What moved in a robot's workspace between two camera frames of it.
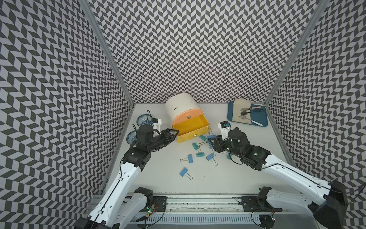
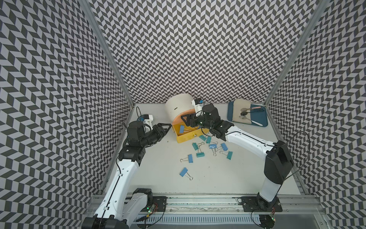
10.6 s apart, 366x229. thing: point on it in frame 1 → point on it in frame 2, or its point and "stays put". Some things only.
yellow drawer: x=191 y=128 stays put
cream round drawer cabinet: x=177 y=103 stays put
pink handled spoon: x=244 y=109 stays put
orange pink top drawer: x=187 y=115 stays put
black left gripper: x=168 y=137 → x=160 y=134
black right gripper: x=218 y=145 → x=188 y=119
